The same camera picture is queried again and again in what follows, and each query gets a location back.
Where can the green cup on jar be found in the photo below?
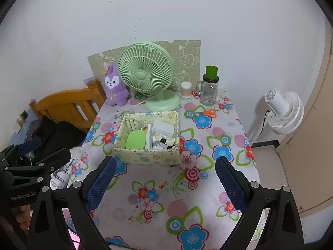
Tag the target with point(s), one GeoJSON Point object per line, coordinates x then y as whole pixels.
{"type": "Point", "coordinates": [211, 72]}

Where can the wooden chair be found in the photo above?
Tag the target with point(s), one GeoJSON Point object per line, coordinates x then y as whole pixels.
{"type": "Point", "coordinates": [78, 107]}

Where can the glass mason jar mug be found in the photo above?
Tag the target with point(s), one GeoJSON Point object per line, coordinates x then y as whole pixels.
{"type": "Point", "coordinates": [207, 90]}

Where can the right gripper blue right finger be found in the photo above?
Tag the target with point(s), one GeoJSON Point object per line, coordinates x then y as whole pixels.
{"type": "Point", "coordinates": [234, 183]}

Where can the cotton swab container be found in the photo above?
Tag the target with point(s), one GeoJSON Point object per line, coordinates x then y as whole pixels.
{"type": "Point", "coordinates": [186, 89]}

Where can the green rounded lid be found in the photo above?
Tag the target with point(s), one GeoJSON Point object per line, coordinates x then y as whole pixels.
{"type": "Point", "coordinates": [136, 140]}

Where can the purple plush bunny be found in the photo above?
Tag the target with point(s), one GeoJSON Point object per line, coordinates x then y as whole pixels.
{"type": "Point", "coordinates": [115, 88]}

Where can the orange handled scissors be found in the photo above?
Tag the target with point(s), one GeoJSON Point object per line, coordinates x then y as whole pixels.
{"type": "Point", "coordinates": [208, 113]}

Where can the white floor fan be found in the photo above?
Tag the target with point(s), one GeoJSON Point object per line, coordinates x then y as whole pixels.
{"type": "Point", "coordinates": [288, 111]}

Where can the green desk fan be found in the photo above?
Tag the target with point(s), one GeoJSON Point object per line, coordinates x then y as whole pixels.
{"type": "Point", "coordinates": [147, 68]}

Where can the yellow patterned storage box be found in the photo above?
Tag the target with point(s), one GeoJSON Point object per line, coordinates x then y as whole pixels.
{"type": "Point", "coordinates": [160, 153]}

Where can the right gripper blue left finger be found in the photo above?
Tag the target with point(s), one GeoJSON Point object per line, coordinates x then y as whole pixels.
{"type": "Point", "coordinates": [97, 182]}

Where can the black clothing pile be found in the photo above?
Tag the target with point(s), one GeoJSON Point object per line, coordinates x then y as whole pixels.
{"type": "Point", "coordinates": [54, 136]}

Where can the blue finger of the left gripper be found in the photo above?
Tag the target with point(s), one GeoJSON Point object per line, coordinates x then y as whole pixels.
{"type": "Point", "coordinates": [29, 146]}
{"type": "Point", "coordinates": [56, 160]}

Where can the clear plastic box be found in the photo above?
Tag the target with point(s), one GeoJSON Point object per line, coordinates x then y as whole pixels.
{"type": "Point", "coordinates": [163, 128]}

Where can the round cream compact mirror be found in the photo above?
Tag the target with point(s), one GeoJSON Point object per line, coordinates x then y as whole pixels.
{"type": "Point", "coordinates": [167, 142]}

